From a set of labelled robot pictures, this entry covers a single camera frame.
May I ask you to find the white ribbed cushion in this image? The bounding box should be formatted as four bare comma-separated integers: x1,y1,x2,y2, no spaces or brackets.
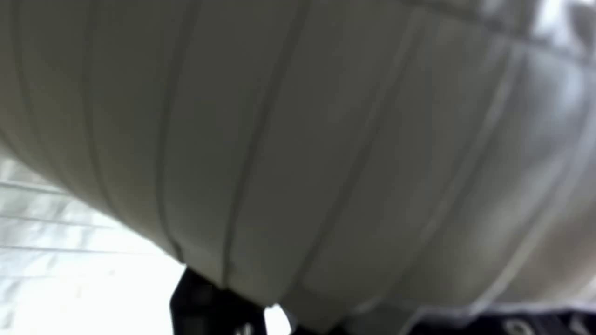
0,137,188,335

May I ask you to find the white cloth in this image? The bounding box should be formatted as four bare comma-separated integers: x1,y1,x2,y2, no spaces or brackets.
0,0,596,333

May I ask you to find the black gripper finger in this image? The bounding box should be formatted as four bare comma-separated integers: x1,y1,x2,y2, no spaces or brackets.
169,266,270,335

